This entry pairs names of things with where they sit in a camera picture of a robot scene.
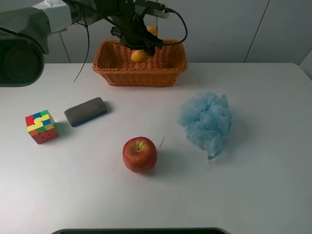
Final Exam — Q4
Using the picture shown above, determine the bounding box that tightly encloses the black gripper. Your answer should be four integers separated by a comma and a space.
107, 0, 163, 55

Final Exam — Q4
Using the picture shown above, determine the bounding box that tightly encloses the yellow orange mango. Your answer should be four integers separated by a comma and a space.
131, 26, 157, 63

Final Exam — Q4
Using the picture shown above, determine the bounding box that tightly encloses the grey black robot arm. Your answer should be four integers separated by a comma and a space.
0, 0, 166, 87

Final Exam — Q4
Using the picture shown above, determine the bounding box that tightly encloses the orange wicker basket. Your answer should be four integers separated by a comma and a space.
93, 40, 187, 87

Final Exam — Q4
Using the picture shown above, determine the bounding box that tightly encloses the red apple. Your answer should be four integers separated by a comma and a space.
122, 136, 157, 174

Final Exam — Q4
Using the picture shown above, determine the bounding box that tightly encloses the grey whiteboard eraser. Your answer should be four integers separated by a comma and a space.
64, 97, 107, 127

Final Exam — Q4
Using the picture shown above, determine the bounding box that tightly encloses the blue mesh bath sponge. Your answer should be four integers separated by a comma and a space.
178, 92, 234, 161

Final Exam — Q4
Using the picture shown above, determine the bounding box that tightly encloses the multicoloured puzzle cube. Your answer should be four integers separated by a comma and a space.
25, 110, 59, 144

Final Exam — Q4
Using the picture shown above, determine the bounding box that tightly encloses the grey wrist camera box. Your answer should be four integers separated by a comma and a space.
134, 0, 169, 19

